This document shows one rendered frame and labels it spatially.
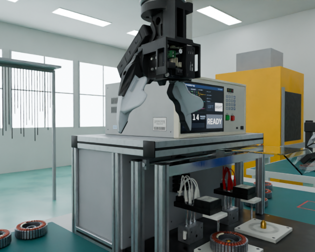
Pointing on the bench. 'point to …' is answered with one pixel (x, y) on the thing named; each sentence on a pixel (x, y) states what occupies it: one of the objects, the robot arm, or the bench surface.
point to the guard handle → (310, 157)
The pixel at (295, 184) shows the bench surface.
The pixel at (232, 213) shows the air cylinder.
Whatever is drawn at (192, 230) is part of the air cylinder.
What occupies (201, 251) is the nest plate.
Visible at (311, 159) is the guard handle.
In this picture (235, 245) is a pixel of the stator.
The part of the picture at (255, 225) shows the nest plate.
